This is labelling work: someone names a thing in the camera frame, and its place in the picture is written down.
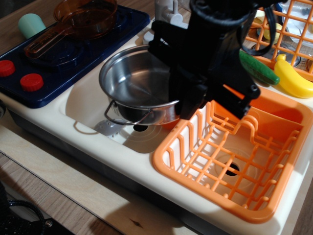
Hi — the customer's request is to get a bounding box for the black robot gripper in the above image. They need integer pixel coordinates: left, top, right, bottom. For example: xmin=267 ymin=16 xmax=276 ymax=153
xmin=149 ymin=21 xmax=261 ymax=120

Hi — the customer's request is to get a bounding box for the stainless steel pan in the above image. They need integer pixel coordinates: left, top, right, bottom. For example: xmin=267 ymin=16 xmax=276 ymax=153
xmin=99 ymin=45 xmax=179 ymax=125

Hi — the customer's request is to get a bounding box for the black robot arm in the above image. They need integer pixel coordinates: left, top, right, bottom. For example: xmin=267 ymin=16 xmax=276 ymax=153
xmin=148 ymin=0 xmax=276 ymax=120

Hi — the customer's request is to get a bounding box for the orange plastic drying rack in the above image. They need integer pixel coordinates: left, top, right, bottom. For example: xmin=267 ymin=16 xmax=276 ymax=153
xmin=153 ymin=89 xmax=313 ymax=223

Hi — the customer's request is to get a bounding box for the cream toy sink unit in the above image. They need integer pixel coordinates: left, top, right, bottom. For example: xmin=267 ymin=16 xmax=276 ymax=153
xmin=0 ymin=16 xmax=313 ymax=235

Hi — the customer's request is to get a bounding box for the green toy cucumber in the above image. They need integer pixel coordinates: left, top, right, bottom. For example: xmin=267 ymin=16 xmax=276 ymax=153
xmin=239 ymin=50 xmax=280 ymax=85

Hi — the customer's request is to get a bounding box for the orange plastic egg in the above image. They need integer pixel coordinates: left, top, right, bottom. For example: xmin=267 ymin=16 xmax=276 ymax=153
xmin=161 ymin=119 xmax=180 ymax=130

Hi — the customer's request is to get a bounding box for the yellow toy banana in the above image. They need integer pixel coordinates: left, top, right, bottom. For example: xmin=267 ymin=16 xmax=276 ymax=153
xmin=274 ymin=54 xmax=313 ymax=98

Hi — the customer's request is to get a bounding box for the yellow toy lemon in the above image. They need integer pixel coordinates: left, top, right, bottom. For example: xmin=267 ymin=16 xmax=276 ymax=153
xmin=263 ymin=22 xmax=281 ymax=41

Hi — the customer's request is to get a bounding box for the grey toy faucet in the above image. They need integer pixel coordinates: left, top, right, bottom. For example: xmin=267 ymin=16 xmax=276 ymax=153
xmin=152 ymin=0 xmax=188 ymax=29

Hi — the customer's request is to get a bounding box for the amber transparent saucepan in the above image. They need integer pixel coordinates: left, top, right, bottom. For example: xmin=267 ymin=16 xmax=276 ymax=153
xmin=24 ymin=0 xmax=117 ymax=58

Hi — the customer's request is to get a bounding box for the dark blue toy stovetop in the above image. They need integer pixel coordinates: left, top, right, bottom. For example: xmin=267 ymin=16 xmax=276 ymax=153
xmin=0 ymin=5 xmax=150 ymax=108

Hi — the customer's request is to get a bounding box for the red stove knob front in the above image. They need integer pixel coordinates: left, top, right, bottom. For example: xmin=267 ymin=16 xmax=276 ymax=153
xmin=20 ymin=73 xmax=44 ymax=92

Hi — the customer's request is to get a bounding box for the red stove knob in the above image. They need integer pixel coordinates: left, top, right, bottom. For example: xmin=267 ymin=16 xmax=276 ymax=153
xmin=0 ymin=60 xmax=16 ymax=77
xmin=20 ymin=73 xmax=44 ymax=92

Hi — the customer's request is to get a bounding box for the mint green cup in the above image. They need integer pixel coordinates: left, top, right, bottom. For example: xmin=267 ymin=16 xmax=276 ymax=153
xmin=18 ymin=13 xmax=46 ymax=39

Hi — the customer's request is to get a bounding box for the red stove knob rear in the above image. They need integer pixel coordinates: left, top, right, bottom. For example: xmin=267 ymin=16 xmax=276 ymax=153
xmin=0 ymin=60 xmax=16 ymax=77

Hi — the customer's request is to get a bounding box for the orange wire basket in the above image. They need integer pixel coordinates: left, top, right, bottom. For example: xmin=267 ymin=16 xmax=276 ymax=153
xmin=257 ymin=0 xmax=313 ymax=81

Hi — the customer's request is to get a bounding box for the slotted spoon blue handle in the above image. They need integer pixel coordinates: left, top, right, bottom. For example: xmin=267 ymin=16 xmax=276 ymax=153
xmin=94 ymin=119 xmax=123 ymax=139

